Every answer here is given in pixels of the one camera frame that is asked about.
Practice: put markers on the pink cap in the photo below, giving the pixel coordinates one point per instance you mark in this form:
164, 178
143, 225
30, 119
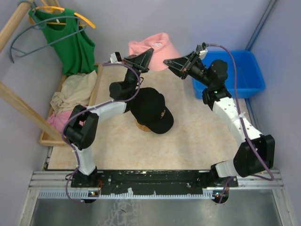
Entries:
163, 50

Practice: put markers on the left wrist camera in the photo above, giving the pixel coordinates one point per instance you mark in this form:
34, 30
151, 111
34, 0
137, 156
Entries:
115, 58

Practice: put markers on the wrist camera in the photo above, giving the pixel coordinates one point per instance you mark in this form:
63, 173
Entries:
115, 58
201, 50

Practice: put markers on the black baseball cap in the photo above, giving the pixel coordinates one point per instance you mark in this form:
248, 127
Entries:
150, 110

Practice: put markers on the wooden hat stand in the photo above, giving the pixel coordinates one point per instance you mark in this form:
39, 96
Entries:
142, 127

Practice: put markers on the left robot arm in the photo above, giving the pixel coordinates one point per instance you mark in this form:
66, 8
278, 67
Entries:
80, 130

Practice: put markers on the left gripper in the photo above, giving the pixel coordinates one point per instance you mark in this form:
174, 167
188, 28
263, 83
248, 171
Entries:
141, 62

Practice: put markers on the wooden clothes rack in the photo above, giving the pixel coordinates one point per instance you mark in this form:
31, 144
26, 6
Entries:
14, 100

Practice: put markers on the cream cloth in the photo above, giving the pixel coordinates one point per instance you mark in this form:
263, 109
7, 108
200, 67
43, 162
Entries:
76, 90

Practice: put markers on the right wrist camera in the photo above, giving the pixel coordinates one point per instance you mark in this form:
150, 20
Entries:
201, 50

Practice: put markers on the pink cloth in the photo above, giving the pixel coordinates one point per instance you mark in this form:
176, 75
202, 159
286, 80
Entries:
58, 120

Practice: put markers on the aluminium frame rail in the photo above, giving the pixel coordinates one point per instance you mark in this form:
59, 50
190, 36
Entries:
57, 185

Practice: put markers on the blue plastic bin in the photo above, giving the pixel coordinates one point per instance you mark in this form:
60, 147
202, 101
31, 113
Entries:
249, 77

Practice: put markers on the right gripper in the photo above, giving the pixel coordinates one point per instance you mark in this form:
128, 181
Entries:
183, 65

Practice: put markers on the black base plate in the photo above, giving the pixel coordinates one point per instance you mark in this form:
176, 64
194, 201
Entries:
149, 182

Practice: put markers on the green tank top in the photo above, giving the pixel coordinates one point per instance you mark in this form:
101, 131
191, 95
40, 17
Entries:
76, 52

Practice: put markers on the grey-blue hanger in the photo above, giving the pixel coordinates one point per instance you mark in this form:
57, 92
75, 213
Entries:
31, 39

